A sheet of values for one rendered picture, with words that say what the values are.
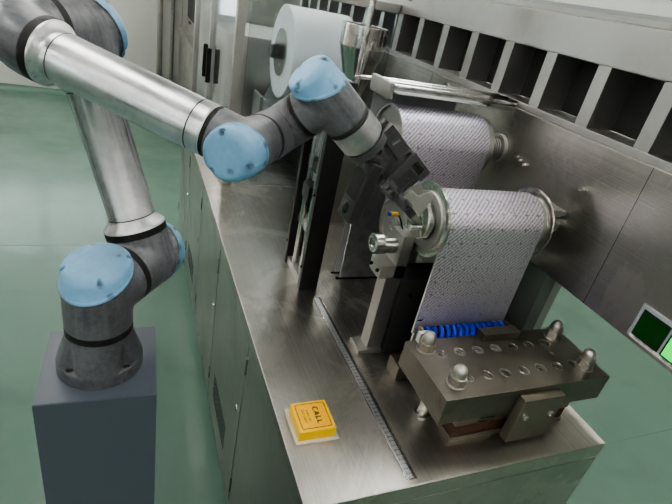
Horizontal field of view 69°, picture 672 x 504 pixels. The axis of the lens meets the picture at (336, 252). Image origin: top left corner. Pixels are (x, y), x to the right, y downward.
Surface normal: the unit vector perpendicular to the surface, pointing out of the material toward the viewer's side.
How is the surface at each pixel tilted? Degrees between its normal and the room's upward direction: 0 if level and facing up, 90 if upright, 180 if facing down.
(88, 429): 90
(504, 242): 90
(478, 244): 90
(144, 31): 90
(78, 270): 7
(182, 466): 0
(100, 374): 73
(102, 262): 7
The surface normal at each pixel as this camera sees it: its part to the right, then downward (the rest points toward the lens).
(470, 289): 0.33, 0.51
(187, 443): 0.19, -0.86
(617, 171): -0.92, 0.00
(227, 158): -0.28, 0.41
